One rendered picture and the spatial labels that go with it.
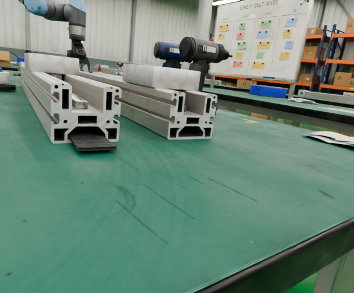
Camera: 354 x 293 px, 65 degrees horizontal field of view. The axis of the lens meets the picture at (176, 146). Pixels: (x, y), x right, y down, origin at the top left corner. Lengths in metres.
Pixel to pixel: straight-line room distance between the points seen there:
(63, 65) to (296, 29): 3.18
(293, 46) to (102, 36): 10.30
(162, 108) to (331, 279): 0.49
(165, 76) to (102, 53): 12.46
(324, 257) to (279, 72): 3.44
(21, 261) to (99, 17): 12.93
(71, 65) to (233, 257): 0.63
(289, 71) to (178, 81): 3.09
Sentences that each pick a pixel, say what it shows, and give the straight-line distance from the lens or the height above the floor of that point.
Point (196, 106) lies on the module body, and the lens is 0.54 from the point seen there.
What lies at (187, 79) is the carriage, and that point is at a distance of 0.58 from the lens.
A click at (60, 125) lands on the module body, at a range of 0.43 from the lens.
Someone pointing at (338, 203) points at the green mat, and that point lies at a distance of 0.35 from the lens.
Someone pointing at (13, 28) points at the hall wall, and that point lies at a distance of 12.30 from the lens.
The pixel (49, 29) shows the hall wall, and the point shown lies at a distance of 12.46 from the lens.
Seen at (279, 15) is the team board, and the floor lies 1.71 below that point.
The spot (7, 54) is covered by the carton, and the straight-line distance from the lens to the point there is 3.36.
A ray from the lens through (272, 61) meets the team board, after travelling 3.76.
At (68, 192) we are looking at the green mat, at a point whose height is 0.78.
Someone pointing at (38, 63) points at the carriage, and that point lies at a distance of 0.74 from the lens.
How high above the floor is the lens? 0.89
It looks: 15 degrees down
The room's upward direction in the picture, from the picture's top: 6 degrees clockwise
